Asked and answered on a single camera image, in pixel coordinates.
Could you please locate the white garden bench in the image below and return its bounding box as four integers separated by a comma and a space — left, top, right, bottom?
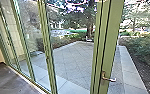
85, 35, 94, 43

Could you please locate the thin trunk tree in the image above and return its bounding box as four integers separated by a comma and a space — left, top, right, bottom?
122, 0, 150, 34

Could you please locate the green framed glass panel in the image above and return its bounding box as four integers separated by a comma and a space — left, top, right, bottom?
10, 0, 55, 93
0, 0, 34, 81

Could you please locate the metal door handle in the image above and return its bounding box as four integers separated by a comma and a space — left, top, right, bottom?
100, 70, 118, 83

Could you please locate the long green hedge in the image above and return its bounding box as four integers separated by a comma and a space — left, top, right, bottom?
35, 31, 89, 51

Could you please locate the large tree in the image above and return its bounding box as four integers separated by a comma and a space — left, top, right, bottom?
57, 0, 102, 39

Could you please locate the green framed glass door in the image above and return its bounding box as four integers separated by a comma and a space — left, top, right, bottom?
99, 0, 150, 94
37, 0, 104, 94

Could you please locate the green shrub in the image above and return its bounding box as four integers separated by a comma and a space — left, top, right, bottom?
119, 33, 150, 68

